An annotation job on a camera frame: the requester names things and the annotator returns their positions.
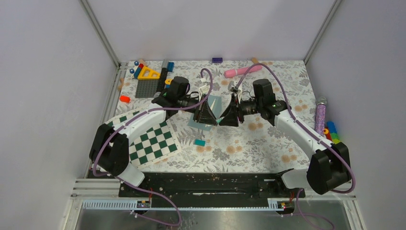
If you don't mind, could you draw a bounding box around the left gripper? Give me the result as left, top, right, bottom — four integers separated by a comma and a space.
178, 94, 218, 126

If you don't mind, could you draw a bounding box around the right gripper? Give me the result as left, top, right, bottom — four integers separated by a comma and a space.
219, 93, 263, 127

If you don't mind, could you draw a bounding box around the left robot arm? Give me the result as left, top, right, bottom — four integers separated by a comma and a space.
89, 76, 213, 197

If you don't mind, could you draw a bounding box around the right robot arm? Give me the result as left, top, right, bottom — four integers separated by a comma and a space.
218, 79, 352, 197

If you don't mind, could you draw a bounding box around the small teal block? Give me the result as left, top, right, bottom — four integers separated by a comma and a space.
194, 139, 206, 147

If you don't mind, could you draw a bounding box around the pink cylinder marker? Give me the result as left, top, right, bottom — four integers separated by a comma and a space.
224, 65, 262, 78

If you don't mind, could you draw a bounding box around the floral table mat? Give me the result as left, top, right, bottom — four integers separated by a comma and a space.
119, 60, 338, 173

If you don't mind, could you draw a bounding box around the green white checkerboard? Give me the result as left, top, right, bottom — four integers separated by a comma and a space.
106, 109, 182, 169

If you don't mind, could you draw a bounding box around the purple small brick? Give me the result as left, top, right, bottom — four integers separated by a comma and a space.
212, 57, 223, 63

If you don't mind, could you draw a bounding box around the blue lego brick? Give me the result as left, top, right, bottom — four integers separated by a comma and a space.
167, 62, 175, 72

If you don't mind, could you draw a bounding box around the grey lego baseplate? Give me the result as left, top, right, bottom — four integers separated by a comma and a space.
135, 60, 169, 98

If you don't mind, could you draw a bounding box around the yellow triangle toy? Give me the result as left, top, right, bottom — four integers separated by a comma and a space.
137, 66, 160, 80

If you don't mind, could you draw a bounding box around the small red block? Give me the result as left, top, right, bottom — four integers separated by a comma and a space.
119, 95, 131, 103

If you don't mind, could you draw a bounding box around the purple glitter tube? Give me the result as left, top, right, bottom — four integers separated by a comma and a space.
314, 97, 327, 135

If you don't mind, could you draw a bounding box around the colourful stacked brick toy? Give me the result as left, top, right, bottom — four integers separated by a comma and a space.
323, 121, 341, 144

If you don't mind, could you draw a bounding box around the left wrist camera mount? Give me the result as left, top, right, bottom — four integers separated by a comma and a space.
198, 81, 210, 100

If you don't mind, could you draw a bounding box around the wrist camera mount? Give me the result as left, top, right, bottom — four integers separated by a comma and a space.
227, 81, 242, 100
198, 81, 210, 100

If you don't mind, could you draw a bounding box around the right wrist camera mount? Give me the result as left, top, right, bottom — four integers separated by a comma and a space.
227, 81, 242, 100

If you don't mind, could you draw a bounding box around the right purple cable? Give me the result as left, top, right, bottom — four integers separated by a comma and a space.
235, 63, 357, 230

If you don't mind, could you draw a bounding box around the purple cable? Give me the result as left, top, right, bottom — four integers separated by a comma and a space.
235, 63, 357, 230
92, 68, 214, 228

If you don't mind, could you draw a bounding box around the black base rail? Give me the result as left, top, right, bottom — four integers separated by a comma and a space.
118, 172, 299, 208

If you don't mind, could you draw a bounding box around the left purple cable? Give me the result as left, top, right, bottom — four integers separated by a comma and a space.
92, 68, 214, 228

